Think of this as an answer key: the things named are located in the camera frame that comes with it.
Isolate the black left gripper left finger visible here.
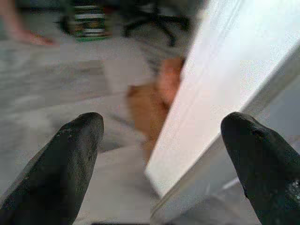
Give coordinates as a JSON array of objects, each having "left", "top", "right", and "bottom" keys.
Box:
[{"left": 0, "top": 111, "right": 105, "bottom": 225}]

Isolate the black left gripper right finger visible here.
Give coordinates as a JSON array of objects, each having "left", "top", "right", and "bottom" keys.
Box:
[{"left": 220, "top": 111, "right": 300, "bottom": 225}]

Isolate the silver fridge door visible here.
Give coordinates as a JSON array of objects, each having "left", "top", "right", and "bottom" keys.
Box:
[{"left": 144, "top": 0, "right": 300, "bottom": 221}]

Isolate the flat brown cardboard sheet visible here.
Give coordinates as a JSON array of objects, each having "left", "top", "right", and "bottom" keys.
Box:
[{"left": 127, "top": 83, "right": 170, "bottom": 150}]

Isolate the barefoot person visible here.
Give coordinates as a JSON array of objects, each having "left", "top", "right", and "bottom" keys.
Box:
[{"left": 0, "top": 0, "right": 57, "bottom": 47}]

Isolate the green printed carton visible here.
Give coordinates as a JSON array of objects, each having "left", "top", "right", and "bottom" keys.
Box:
[{"left": 74, "top": 4, "right": 106, "bottom": 43}]

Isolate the black office chair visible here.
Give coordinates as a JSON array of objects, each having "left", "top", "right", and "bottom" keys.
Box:
[{"left": 120, "top": 0, "right": 192, "bottom": 47}]

